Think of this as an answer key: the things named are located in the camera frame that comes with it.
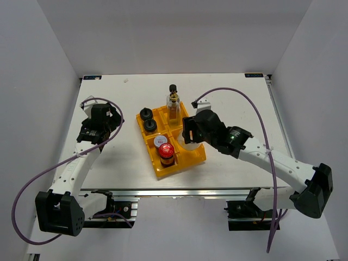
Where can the glass oil bottle gold stopper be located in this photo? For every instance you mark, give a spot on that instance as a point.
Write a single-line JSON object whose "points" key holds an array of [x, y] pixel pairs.
{"points": [[174, 114]]}

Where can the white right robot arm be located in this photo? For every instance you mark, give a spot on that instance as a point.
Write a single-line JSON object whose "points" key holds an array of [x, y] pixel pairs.
{"points": [[310, 186]]}

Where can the blue label sticker right corner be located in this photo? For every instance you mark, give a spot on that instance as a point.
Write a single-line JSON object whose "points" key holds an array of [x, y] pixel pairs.
{"points": [[253, 75]]}

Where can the red lid sauce jar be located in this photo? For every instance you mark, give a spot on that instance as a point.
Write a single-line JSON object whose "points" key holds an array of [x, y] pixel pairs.
{"points": [[166, 153]]}

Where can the blue label sticker corner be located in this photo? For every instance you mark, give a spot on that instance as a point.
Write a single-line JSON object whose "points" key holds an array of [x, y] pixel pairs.
{"points": [[92, 77], [253, 75]]}

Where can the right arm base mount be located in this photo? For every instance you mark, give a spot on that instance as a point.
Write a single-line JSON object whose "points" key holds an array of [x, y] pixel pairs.
{"points": [[244, 215]]}

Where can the blue label sticker left corner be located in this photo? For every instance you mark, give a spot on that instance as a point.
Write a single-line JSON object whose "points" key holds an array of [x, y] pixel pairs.
{"points": [[92, 77]]}

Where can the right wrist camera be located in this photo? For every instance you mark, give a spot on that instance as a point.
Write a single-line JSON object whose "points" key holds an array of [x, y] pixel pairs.
{"points": [[201, 105]]}

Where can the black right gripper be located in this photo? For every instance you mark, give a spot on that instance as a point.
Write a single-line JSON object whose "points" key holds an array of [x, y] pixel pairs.
{"points": [[188, 124]]}

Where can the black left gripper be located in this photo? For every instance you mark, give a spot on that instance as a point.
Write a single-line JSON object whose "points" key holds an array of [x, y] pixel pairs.
{"points": [[115, 119]]}

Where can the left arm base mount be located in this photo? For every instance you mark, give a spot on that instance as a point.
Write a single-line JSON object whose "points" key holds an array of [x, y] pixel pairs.
{"points": [[122, 215]]}

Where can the dark soy sauce bottle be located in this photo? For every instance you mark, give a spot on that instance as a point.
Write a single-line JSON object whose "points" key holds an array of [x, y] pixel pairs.
{"points": [[173, 96]]}

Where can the yellow four-compartment plastic bin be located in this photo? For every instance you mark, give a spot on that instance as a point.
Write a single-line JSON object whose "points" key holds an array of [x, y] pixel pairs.
{"points": [[183, 159]]}

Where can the brown jar white lid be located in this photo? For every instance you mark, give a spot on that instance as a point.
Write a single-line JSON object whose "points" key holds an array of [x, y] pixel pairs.
{"points": [[159, 140]]}

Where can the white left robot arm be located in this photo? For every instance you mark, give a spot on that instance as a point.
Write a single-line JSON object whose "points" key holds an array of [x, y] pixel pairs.
{"points": [[62, 209]]}

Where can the white powder jar black lid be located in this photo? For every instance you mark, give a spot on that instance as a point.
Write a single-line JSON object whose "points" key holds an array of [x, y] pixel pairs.
{"points": [[146, 114]]}

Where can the glass spice jar black lid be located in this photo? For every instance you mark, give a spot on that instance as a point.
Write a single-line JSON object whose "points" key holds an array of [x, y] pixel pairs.
{"points": [[150, 126]]}

